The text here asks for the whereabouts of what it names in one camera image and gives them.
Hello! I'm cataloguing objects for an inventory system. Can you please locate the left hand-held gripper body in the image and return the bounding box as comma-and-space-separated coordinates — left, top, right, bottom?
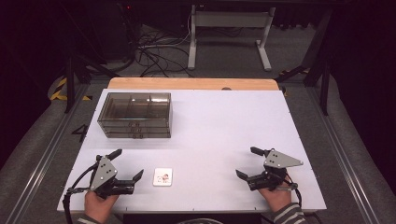
89, 154, 135, 200

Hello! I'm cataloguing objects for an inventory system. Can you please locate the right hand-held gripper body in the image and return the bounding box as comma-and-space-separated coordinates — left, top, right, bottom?
247, 147, 304, 191

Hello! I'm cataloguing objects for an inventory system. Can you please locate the white picture card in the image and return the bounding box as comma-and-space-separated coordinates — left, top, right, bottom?
152, 167, 174, 188

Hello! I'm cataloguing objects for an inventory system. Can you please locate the clear smoky drawer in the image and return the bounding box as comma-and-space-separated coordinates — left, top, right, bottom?
104, 131, 172, 139

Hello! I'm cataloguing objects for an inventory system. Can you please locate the clear smoky drawer organizer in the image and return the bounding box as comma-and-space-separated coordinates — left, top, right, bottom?
96, 91, 173, 139

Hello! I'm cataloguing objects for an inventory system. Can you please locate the person's left hand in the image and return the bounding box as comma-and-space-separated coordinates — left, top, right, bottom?
83, 189, 120, 223

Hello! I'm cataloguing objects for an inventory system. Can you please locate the person's right hand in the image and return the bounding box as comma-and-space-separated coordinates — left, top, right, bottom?
257, 189, 294, 214

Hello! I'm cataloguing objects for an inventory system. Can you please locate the black metal stand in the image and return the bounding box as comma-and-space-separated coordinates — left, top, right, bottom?
275, 8, 333, 117
64, 54, 110, 114

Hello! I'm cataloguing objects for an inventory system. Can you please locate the yellow black hazard tape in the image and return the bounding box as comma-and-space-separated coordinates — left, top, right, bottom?
49, 77, 93, 102

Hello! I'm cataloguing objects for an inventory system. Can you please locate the black equipment case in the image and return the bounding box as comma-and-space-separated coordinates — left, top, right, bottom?
88, 0, 138, 61

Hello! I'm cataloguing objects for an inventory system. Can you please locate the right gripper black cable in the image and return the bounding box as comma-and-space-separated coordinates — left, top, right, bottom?
284, 172, 304, 208

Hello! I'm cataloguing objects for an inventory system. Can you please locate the aluminium floor rail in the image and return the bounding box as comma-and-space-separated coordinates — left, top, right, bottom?
6, 83, 92, 224
306, 87, 380, 224

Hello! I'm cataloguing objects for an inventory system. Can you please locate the tangle of floor cables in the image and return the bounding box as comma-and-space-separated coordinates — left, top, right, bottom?
134, 13, 194, 78

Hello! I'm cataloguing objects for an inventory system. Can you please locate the white metal table frame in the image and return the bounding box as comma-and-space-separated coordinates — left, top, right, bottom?
187, 4, 276, 72

